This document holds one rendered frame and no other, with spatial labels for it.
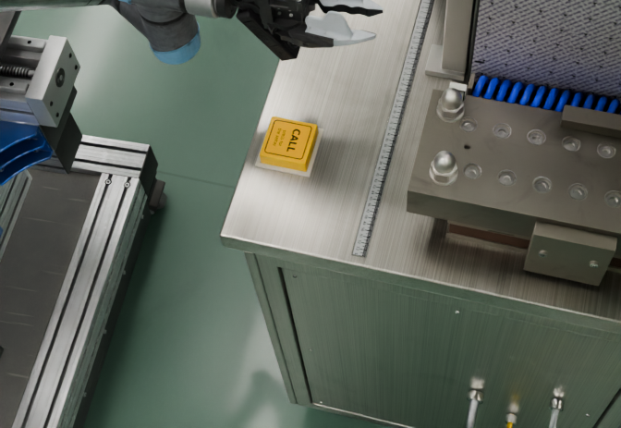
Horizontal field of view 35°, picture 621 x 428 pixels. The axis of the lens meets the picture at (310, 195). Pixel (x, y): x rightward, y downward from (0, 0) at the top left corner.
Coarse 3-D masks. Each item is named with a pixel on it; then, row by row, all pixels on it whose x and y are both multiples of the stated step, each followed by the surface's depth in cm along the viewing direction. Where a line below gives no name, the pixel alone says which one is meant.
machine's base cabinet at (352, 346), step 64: (256, 256) 142; (320, 320) 159; (384, 320) 151; (448, 320) 144; (512, 320) 138; (320, 384) 191; (384, 384) 180; (448, 384) 170; (512, 384) 162; (576, 384) 154
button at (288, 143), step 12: (276, 120) 144; (288, 120) 144; (276, 132) 143; (288, 132) 143; (300, 132) 143; (312, 132) 143; (264, 144) 142; (276, 144) 142; (288, 144) 142; (300, 144) 142; (312, 144) 143; (264, 156) 141; (276, 156) 141; (288, 156) 141; (300, 156) 141; (300, 168) 142
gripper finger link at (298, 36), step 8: (304, 24) 130; (288, 32) 130; (296, 32) 129; (304, 32) 129; (288, 40) 130; (296, 40) 129; (304, 40) 129; (312, 40) 129; (320, 40) 129; (328, 40) 129
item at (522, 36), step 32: (512, 0) 118; (544, 0) 117; (480, 32) 125; (512, 32) 123; (544, 32) 122; (576, 32) 120; (608, 32) 119; (480, 64) 131; (512, 64) 129; (544, 64) 127; (576, 64) 126; (608, 64) 124; (608, 96) 130
